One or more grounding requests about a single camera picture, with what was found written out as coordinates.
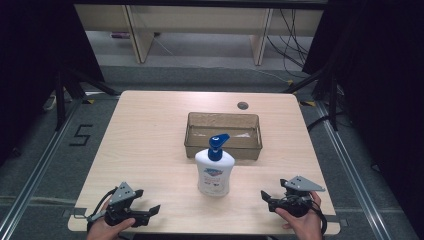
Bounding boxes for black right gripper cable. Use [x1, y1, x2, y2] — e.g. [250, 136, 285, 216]
[309, 199, 329, 235]

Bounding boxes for white blue pump soap bottle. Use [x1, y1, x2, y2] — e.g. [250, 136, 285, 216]
[194, 133, 236, 197]

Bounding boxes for black curtain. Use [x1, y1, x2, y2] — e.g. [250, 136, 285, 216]
[0, 0, 106, 166]
[301, 0, 424, 239]

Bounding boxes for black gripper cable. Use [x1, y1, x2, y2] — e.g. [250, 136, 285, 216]
[309, 199, 329, 235]
[87, 187, 118, 224]

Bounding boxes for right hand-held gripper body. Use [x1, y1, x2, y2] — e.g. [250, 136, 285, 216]
[268, 175, 326, 219]

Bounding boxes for black floor cables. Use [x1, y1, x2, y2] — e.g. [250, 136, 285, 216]
[265, 8, 310, 80]

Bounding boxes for grey metal floor rail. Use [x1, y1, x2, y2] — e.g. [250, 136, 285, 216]
[0, 98, 85, 240]
[314, 99, 395, 240]

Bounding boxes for person's right hand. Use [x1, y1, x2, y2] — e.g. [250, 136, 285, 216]
[274, 190, 324, 240]

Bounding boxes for person's left hand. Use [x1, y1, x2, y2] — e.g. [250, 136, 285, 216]
[86, 199, 137, 240]

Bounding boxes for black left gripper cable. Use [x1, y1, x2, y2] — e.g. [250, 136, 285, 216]
[87, 187, 118, 224]

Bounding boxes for clear brown plastic box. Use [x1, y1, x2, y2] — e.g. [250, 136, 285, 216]
[183, 111, 264, 161]

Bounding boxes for beige wooden desk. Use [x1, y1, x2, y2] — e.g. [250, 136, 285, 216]
[73, 3, 324, 66]

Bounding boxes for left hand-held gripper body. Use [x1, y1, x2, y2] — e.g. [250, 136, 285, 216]
[104, 181, 150, 229]

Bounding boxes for black metal stand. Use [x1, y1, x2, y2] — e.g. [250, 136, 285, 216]
[283, 64, 340, 132]
[54, 63, 122, 132]

